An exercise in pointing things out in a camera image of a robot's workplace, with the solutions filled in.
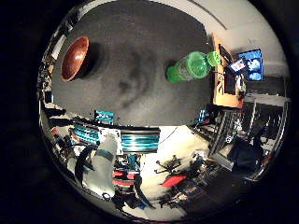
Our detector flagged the orange wooden desk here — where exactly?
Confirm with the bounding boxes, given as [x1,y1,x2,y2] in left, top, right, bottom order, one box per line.
[211,32,245,109]

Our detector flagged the black star chair base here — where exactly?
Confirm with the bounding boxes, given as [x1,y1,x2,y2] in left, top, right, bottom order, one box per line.
[154,155,183,175]

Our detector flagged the red flat object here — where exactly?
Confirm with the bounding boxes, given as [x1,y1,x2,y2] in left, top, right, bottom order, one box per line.
[161,174,188,189]

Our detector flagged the green plastic bottle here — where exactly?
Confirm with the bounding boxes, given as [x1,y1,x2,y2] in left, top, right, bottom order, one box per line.
[165,50,222,84]

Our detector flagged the teal striped metal frame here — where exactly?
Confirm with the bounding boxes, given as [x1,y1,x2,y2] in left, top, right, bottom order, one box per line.
[72,122,162,154]

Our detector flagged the small teal box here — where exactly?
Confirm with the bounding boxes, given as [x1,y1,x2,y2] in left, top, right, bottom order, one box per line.
[93,109,116,125]

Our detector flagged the black office chair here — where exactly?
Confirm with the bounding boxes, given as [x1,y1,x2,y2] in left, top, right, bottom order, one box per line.
[228,138,265,178]

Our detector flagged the brown wooden bowl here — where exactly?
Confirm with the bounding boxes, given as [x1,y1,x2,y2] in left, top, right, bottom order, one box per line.
[60,35,92,83]

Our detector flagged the small lit screen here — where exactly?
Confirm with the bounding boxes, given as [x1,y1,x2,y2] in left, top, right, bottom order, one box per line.
[227,58,249,75]

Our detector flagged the metal wire rack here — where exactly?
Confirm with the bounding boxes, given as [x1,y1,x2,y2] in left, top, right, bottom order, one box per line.
[208,109,242,157]

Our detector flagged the blue computer monitor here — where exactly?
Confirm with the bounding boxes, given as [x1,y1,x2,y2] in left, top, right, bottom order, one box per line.
[236,49,264,82]

